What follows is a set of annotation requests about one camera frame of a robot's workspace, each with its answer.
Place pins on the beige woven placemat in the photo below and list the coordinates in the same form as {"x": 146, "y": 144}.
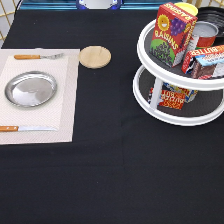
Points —
{"x": 58, "y": 112}

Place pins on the red box lower tier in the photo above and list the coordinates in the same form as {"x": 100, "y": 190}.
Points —
{"x": 171, "y": 99}

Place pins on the round silver metal plate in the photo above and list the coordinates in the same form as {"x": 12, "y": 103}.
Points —
{"x": 30, "y": 89}

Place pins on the round wooden coaster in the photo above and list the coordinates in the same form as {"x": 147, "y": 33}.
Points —
{"x": 94, "y": 57}

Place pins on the red raisins box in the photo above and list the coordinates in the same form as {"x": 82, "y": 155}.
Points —
{"x": 172, "y": 32}

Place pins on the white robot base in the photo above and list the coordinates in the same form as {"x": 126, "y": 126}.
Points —
{"x": 98, "y": 4}

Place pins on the red butter box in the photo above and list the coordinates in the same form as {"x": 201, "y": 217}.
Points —
{"x": 206, "y": 63}

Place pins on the wooden handled knife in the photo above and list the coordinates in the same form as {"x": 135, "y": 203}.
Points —
{"x": 25, "y": 128}

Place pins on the green yellow cylindrical can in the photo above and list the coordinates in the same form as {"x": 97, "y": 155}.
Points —
{"x": 187, "y": 7}

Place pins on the white two-tier lazy Susan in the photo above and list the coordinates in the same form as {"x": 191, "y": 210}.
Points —
{"x": 174, "y": 76}

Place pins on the black ribbed bowl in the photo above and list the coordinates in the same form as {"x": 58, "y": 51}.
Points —
{"x": 215, "y": 16}

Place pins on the wooden handled fork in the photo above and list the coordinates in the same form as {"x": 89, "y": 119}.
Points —
{"x": 27, "y": 57}

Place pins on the red labelled tin can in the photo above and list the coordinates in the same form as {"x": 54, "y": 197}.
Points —
{"x": 203, "y": 35}

